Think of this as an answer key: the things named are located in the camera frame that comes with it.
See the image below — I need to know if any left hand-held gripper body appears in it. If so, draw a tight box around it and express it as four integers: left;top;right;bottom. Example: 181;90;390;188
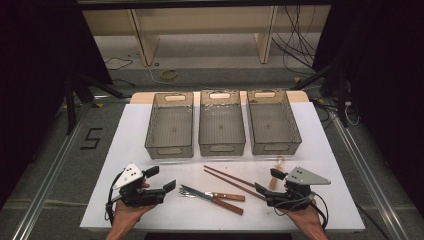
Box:
112;163;167;208

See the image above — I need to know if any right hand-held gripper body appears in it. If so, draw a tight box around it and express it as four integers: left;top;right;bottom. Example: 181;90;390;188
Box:
266;166;332;212

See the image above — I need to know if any small wooden spoon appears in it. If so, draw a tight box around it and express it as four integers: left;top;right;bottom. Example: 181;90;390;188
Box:
268;155;286;192

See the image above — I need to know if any fork with wooden handle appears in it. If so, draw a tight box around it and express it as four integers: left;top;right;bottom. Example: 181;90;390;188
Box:
178;187;247;203

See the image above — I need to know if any knife with wooden handle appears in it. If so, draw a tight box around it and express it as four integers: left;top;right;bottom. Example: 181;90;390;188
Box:
180;184;245;216

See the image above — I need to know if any grey translucent plastic bin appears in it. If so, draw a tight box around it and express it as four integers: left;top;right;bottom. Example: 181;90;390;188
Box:
198;89;247;158
144;91;195;160
246;89;303;156

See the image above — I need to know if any person's left hand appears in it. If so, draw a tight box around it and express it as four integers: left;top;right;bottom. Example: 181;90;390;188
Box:
113;199;157;230

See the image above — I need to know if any person's right hand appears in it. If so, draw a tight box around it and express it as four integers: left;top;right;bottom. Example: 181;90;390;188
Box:
285;199;326;232

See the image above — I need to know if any white table cover sheet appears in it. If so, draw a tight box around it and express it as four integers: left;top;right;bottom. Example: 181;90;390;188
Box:
79;101;366;233

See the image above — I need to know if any black metal stand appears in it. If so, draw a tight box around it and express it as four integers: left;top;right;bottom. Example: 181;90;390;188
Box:
289;59;352;129

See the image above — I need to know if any yellow tape roll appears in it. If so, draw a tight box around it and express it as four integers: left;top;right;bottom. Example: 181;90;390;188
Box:
159;68;179;81

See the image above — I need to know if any black tripod stand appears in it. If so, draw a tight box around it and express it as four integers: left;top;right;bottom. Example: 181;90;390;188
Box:
64;71;130;136

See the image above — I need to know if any dark curtain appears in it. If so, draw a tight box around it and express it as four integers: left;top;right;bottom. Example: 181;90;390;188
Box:
312;0;424;216
0;0;113;209

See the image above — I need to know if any light wooden desk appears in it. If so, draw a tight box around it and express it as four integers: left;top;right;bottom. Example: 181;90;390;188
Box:
82;4;331;66

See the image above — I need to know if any left hand-held gripper cable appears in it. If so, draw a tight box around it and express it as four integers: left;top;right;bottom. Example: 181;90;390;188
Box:
105;171;124;223

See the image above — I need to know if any aluminium floor rail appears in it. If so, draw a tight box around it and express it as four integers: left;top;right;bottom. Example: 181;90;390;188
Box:
11;96;101;240
328;108;410;240

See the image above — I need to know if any white plug with cable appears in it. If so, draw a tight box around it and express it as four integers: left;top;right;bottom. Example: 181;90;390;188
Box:
343;99;362;127

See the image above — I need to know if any white floor cable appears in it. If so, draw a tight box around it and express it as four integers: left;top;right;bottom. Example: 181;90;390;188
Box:
143;63;201;90

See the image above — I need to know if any thin black floor cable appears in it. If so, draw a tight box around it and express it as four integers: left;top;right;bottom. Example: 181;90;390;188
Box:
103;56;134;72

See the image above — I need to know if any bundle of black cables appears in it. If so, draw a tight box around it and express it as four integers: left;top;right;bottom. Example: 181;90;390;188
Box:
271;4;318;73

